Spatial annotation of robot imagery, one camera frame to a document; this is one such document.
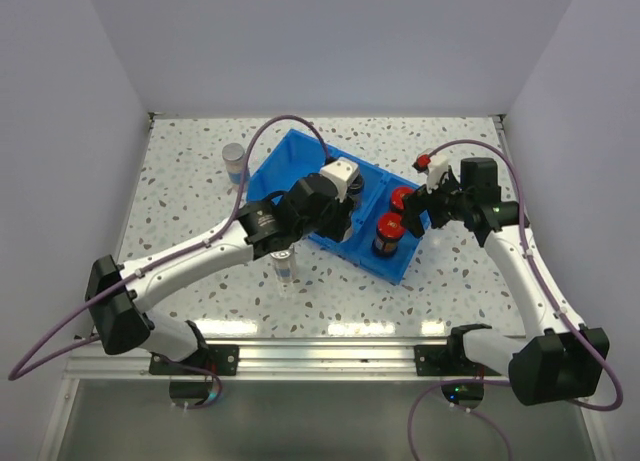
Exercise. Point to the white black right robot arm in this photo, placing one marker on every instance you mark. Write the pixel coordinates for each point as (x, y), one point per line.
(560, 356)

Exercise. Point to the aluminium mounting rail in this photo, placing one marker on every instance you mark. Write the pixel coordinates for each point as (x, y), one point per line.
(294, 359)

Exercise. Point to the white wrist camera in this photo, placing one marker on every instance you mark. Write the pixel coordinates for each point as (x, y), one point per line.
(434, 166)
(342, 173)

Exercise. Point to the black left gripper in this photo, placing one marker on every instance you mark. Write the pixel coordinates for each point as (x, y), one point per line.
(341, 220)

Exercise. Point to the black-cap clear shaker bottle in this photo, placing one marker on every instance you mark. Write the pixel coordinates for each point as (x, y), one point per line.
(355, 190)

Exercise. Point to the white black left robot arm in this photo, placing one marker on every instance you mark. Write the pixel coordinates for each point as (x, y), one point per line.
(121, 297)

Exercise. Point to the red-lid sauce jar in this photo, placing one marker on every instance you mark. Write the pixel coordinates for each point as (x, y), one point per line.
(397, 197)
(388, 234)

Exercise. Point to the toothpick jar blue label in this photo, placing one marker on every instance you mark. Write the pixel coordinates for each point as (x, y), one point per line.
(284, 263)
(233, 155)

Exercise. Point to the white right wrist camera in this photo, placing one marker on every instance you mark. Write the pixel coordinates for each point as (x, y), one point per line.
(434, 166)

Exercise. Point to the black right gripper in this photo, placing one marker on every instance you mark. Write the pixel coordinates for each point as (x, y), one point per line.
(420, 200)

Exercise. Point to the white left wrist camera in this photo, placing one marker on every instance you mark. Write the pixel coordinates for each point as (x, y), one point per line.
(342, 173)

